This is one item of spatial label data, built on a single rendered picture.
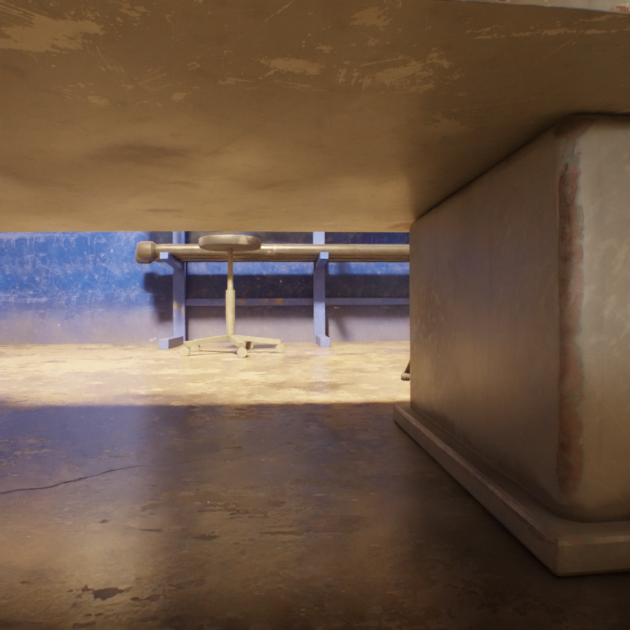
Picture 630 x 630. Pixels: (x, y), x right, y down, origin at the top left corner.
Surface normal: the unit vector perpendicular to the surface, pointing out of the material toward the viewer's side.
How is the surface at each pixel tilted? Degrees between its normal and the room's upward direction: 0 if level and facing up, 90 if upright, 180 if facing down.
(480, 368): 90
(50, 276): 90
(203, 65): 180
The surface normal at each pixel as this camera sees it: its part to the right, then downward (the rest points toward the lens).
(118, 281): 0.07, 0.00
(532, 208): -1.00, 0.00
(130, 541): 0.00, -1.00
